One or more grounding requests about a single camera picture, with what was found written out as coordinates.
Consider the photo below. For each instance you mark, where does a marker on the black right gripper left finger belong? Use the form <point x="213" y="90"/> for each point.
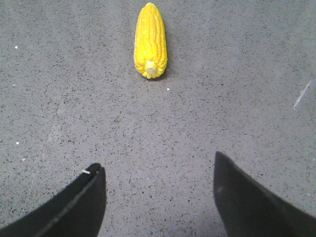
<point x="77" y="211"/>

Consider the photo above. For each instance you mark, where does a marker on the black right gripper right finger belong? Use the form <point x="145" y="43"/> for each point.
<point x="248" y="209"/>

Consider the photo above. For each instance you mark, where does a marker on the yellow corn cob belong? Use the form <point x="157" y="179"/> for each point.
<point x="150" y="48"/>

